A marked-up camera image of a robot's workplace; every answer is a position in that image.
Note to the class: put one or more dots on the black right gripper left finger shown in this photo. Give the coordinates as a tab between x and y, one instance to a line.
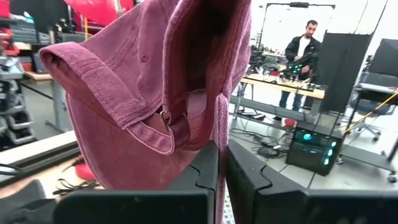
186	202

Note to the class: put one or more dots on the black office chair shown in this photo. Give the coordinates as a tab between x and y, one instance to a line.
384	62

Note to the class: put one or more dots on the wooden workbench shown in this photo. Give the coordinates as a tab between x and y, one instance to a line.
280	85

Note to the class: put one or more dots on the black computer tower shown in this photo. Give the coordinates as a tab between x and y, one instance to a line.
311	155

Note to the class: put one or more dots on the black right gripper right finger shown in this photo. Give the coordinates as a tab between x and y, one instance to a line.
280	205

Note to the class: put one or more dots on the black fabric panel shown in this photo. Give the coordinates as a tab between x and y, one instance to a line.
342	71

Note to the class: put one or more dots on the red desk lamp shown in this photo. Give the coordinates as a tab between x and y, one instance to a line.
93	9

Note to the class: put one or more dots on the person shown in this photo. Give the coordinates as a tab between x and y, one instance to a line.
303	46

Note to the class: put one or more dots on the maroon cap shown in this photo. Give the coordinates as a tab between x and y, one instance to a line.
124	77

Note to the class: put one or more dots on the storage bin rack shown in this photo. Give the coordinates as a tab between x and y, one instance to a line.
12	102

